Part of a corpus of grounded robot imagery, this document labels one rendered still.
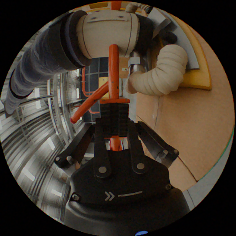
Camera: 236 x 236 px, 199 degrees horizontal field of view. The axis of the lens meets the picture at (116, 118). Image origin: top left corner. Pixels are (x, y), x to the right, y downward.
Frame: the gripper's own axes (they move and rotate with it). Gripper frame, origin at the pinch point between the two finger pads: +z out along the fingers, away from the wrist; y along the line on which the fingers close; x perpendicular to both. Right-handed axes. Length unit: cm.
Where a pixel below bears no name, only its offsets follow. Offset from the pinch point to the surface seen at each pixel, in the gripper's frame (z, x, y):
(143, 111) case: 9.8, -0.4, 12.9
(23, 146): 41, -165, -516
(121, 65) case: 145, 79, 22
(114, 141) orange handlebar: -2.8, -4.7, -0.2
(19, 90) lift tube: -4.7, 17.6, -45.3
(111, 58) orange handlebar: -2.7, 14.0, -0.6
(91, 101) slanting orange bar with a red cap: -0.8, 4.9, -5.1
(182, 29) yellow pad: -12.9, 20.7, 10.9
